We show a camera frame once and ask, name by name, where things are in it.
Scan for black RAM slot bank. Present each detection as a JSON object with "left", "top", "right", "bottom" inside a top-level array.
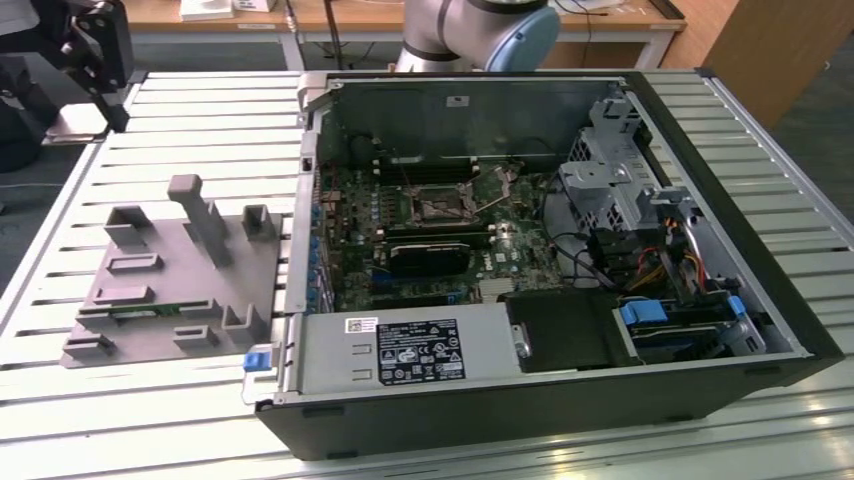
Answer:
[
  {"left": 382, "top": 227, "right": 488, "bottom": 247},
  {"left": 372, "top": 157, "right": 482, "bottom": 185}
]

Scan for CPU socket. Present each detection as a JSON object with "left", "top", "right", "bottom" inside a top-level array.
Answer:
[{"left": 398, "top": 184, "right": 478, "bottom": 226}]

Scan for white box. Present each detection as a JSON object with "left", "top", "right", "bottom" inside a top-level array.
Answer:
[{"left": 178, "top": 0, "right": 278, "bottom": 22}]

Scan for wooden desk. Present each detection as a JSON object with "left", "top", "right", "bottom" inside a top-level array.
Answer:
[{"left": 125, "top": 0, "right": 688, "bottom": 71}]

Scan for grey parts rack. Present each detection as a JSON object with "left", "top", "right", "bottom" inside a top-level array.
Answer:
[{"left": 58, "top": 174, "right": 294, "bottom": 371}]

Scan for green RAM stick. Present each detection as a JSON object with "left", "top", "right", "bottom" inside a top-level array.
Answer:
[{"left": 109, "top": 305, "right": 182, "bottom": 320}]

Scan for black graphics card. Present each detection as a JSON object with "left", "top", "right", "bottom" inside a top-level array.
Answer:
[{"left": 385, "top": 242, "right": 472, "bottom": 276}]

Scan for metal socket cover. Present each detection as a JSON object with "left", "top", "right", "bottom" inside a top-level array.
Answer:
[{"left": 490, "top": 166, "right": 520, "bottom": 202}]

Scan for silver power supply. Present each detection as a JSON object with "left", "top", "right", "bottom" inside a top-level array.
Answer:
[{"left": 290, "top": 307, "right": 518, "bottom": 394}]

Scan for green motherboard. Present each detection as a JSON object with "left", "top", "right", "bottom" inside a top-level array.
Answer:
[{"left": 316, "top": 159, "right": 581, "bottom": 314}]

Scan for small silver heatsink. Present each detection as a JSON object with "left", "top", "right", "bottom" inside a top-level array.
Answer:
[{"left": 478, "top": 279, "right": 516, "bottom": 302}]

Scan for black power supply label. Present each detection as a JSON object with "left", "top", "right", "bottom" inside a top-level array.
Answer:
[{"left": 376, "top": 318, "right": 468, "bottom": 386}]

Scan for silver drive cage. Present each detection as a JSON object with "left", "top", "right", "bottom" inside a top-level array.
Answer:
[{"left": 556, "top": 97, "right": 669, "bottom": 237}]

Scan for black open PC case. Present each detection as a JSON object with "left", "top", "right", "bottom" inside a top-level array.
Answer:
[{"left": 252, "top": 69, "right": 843, "bottom": 461}]

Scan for blue disk carrier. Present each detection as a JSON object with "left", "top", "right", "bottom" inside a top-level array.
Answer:
[{"left": 617, "top": 298, "right": 668, "bottom": 331}]

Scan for brown wooden cabinet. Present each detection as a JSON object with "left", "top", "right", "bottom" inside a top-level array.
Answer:
[{"left": 665, "top": 0, "right": 854, "bottom": 129}]

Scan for black hanging cables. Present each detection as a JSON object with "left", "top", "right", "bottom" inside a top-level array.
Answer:
[{"left": 318, "top": 0, "right": 376, "bottom": 69}]

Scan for black wire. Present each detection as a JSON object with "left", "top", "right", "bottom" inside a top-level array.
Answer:
[{"left": 549, "top": 232, "right": 616, "bottom": 289}]

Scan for coloured wire bundle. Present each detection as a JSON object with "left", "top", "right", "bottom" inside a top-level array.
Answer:
[{"left": 625, "top": 249, "right": 708, "bottom": 292}]

